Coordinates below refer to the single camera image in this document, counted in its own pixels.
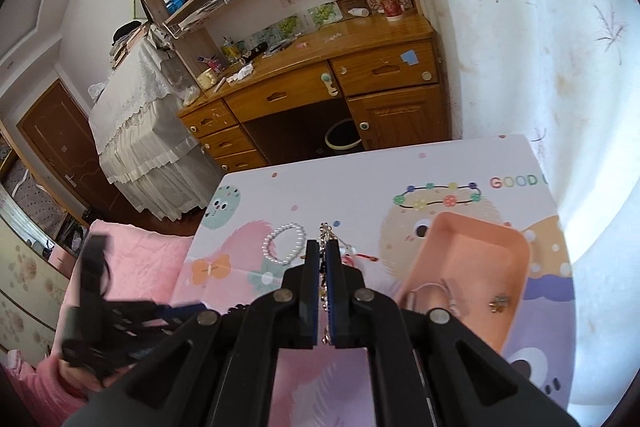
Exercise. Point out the orange plastic tray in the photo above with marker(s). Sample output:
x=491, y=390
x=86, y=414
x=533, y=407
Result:
x=470, y=267

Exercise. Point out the person's left forearm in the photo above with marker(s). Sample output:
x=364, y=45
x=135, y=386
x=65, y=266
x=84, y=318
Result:
x=60, y=382

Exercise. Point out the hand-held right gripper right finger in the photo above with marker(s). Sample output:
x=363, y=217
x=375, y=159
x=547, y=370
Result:
x=334, y=294

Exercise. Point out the pink quilted blanket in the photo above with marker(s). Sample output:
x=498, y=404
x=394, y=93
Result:
x=135, y=257

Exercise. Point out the brown wooden door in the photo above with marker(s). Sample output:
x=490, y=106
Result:
x=55, y=142

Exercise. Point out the round trash bin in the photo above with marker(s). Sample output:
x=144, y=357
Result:
x=344, y=136

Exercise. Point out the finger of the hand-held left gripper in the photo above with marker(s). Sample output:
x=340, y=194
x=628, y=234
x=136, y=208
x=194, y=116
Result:
x=155, y=313

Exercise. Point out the blue sticker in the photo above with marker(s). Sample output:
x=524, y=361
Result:
x=410, y=57

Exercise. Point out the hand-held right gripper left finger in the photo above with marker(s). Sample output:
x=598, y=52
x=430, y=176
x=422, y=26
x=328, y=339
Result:
x=312, y=292

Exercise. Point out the white floral curtain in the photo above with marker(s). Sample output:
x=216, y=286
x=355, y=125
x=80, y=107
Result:
x=525, y=32

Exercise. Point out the wooden desk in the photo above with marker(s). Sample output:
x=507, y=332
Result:
x=300, y=72

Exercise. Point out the small gold earring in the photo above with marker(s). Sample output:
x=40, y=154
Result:
x=498, y=302

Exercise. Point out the small white bottle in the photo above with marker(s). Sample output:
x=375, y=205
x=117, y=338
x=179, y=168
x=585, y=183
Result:
x=358, y=12

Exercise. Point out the crumpled white tissue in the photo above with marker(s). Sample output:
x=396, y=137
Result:
x=241, y=73

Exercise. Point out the white lace covered furniture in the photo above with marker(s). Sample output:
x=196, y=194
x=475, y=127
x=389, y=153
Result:
x=135, y=122

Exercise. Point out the cartoon printed table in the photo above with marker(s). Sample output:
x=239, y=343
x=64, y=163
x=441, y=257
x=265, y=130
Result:
x=450, y=187

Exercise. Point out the floral cabinet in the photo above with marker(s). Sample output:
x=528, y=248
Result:
x=25, y=287

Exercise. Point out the black pencil case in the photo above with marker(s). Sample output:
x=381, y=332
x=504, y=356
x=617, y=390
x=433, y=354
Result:
x=255, y=50

